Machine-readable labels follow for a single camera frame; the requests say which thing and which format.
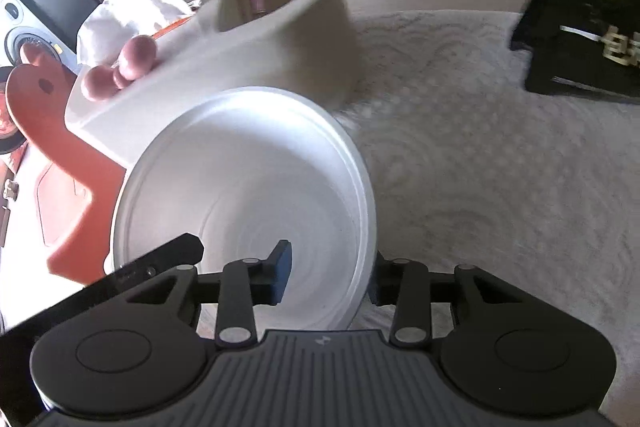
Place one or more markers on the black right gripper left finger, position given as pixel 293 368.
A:
pixel 267 278

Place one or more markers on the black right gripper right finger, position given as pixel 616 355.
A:
pixel 390 276

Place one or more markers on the white ceramic bowl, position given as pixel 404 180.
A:
pixel 245 170

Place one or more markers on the white lace tablecloth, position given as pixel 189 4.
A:
pixel 468 167

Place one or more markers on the orange plastic chair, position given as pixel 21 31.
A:
pixel 37 93

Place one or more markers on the cream oval storage tray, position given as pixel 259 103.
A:
pixel 308 47

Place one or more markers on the black round washer door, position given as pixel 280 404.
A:
pixel 11 137

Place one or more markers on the black snack bag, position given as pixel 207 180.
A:
pixel 586 48

